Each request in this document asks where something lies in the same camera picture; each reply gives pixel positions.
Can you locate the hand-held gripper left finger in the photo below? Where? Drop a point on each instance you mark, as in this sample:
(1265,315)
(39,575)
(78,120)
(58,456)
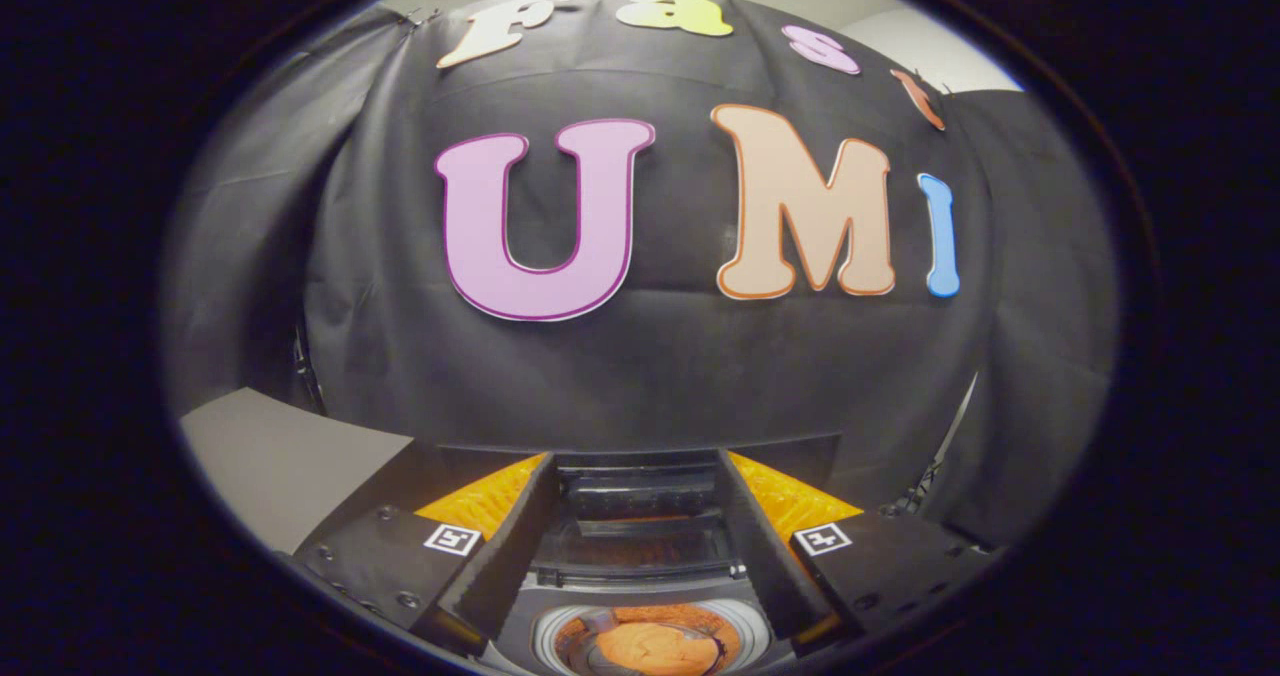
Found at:
(510,556)

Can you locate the black backdrop stand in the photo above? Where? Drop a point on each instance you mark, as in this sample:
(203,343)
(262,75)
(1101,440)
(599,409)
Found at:
(305,371)

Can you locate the orange shirt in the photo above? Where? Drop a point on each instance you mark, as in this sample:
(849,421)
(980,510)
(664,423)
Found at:
(650,646)

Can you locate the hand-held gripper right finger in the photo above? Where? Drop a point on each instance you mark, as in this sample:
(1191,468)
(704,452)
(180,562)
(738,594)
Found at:
(760,556)

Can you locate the black light stand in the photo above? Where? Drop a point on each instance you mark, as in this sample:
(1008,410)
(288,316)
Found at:
(930,476)

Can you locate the dark cabinet with beige door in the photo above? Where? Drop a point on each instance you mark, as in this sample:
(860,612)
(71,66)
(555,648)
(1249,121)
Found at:
(280,466)

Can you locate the black backdrop cloth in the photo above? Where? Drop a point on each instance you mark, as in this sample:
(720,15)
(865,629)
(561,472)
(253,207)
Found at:
(650,376)

